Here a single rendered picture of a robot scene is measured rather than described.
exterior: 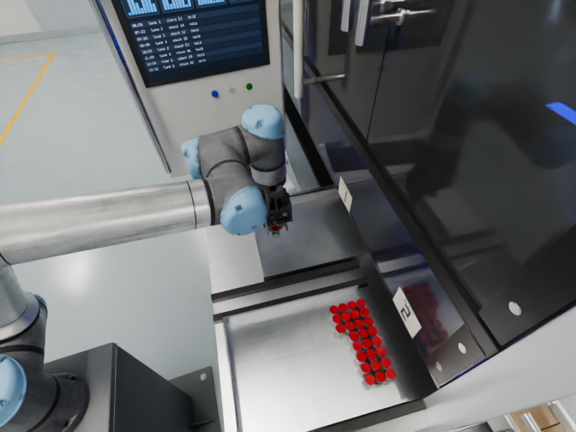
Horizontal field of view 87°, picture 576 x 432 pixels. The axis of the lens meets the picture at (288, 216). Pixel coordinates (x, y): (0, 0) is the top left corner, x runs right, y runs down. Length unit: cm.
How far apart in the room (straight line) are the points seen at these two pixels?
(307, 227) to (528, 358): 64
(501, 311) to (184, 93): 100
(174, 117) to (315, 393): 92
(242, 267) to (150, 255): 133
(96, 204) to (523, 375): 55
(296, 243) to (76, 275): 166
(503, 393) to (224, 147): 53
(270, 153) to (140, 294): 156
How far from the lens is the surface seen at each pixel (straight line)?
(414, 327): 67
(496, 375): 52
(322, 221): 95
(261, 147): 58
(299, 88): 89
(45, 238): 46
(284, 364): 76
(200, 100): 113
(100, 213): 45
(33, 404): 86
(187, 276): 197
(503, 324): 47
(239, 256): 89
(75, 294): 222
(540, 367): 45
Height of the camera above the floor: 162
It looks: 50 degrees down
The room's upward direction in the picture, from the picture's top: 3 degrees counter-clockwise
